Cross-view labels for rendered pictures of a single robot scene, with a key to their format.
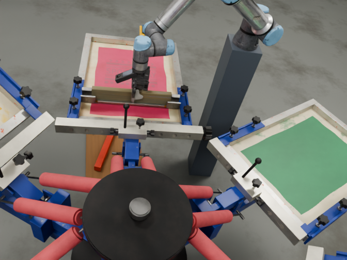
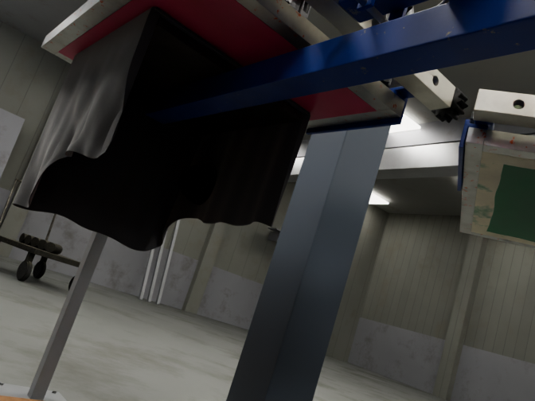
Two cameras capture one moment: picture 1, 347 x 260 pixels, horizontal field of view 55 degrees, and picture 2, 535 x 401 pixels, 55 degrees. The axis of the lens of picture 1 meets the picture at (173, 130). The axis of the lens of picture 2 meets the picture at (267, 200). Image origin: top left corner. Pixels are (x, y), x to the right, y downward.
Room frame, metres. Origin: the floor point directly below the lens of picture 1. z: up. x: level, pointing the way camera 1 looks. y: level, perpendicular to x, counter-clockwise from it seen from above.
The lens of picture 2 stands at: (0.31, 0.51, 0.46)
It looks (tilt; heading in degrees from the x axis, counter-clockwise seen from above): 12 degrees up; 338
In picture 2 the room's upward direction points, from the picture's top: 18 degrees clockwise
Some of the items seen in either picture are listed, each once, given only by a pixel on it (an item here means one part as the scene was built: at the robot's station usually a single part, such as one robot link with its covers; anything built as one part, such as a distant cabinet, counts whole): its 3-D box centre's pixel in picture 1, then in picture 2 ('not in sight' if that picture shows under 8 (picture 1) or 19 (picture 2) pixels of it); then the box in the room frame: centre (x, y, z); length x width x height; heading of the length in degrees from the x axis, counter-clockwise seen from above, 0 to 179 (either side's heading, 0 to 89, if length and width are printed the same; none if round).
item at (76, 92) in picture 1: (76, 101); not in sight; (1.19, 0.51, 0.98); 0.30 x 0.05 x 0.07; 15
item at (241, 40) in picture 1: (247, 35); not in sight; (1.77, -0.28, 1.25); 0.15 x 0.15 x 0.10
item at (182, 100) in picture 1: (183, 109); (347, 112); (1.34, -0.02, 0.98); 0.30 x 0.05 x 0.07; 15
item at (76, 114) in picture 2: not in sight; (80, 119); (1.50, 0.52, 0.74); 0.46 x 0.04 x 0.42; 15
